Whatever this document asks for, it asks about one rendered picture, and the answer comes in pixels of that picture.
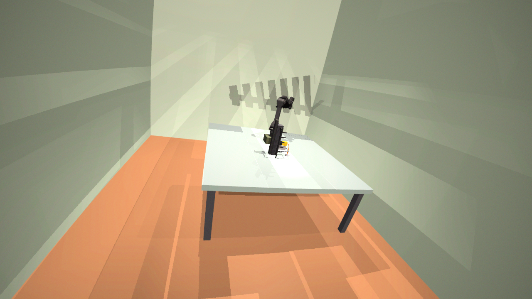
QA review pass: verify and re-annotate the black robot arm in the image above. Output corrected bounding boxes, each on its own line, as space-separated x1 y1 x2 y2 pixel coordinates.
269 95 294 137

